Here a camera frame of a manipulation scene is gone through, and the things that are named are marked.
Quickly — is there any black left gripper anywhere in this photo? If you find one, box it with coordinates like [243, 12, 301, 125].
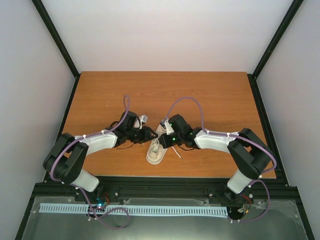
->
[126, 125, 158, 144]

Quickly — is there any white shoelace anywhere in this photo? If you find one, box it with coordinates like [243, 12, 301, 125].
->
[139, 138, 182, 159]

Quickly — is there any white lace sneaker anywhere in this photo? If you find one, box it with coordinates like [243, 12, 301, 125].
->
[146, 138, 168, 165]

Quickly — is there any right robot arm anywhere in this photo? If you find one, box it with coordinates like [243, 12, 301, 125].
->
[158, 114, 277, 194]

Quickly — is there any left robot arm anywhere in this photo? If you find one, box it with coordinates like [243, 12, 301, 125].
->
[43, 111, 158, 202]

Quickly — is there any small green-lit circuit board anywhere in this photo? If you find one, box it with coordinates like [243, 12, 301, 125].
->
[92, 196, 110, 213]

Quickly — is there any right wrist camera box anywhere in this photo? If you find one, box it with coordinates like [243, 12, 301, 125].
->
[160, 118, 175, 135]

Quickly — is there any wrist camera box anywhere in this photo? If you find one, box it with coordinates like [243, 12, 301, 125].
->
[160, 118, 175, 135]
[134, 114, 148, 129]

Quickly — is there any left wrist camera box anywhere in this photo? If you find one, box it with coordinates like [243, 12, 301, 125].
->
[134, 114, 148, 129]

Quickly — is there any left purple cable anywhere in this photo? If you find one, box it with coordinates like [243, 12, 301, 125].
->
[49, 94, 131, 230]

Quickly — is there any purple cable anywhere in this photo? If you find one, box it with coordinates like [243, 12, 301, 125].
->
[49, 94, 131, 230]
[163, 96, 278, 223]

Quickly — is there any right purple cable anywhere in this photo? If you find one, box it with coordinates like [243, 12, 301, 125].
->
[163, 96, 278, 223]

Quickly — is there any light blue cable duct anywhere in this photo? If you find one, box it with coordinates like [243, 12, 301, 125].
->
[38, 203, 228, 218]

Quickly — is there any black front mounting rail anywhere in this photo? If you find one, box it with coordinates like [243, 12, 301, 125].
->
[74, 175, 298, 206]

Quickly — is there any black right table rail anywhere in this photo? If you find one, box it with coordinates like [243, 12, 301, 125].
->
[247, 74, 315, 240]

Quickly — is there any black left frame post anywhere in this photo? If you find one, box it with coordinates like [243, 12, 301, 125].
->
[31, 0, 81, 79]

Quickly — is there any black frame post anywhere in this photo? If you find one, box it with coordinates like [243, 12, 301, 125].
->
[252, 0, 304, 81]
[31, 0, 81, 79]

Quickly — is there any black right frame post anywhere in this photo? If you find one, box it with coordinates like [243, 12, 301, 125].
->
[252, 0, 304, 81]

